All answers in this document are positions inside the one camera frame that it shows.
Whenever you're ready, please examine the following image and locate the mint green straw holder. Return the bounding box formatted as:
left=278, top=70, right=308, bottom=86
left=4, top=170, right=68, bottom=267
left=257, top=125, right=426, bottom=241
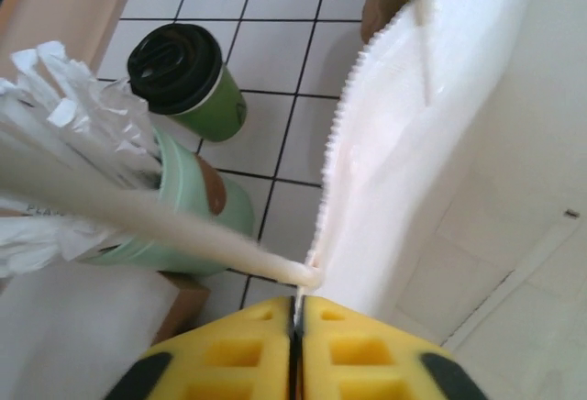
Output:
left=84, top=127, right=257, bottom=277

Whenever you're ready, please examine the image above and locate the white printed paper bag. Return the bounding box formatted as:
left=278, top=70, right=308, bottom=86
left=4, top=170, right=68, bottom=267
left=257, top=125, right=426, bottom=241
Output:
left=0, top=0, right=587, bottom=400

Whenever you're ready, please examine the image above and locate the green coffee cup black lid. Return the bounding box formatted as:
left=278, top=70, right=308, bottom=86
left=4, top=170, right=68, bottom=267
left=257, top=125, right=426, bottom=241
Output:
left=127, top=23, right=249, bottom=147

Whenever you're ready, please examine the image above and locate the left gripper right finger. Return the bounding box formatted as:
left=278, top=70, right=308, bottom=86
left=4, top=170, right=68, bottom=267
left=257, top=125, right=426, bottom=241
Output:
left=295, top=295, right=491, bottom=400

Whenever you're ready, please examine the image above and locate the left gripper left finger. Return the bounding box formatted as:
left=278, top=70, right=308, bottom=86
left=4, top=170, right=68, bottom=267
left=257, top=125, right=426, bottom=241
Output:
left=105, top=295, right=295, bottom=400

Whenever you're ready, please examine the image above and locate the brown cardboard box white top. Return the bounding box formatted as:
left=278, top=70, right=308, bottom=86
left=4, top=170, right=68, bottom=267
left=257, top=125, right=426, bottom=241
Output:
left=0, top=257, right=212, bottom=400

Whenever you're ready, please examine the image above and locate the brown cardboard cup carrier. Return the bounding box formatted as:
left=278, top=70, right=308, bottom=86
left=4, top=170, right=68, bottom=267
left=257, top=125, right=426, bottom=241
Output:
left=360, top=0, right=416, bottom=44

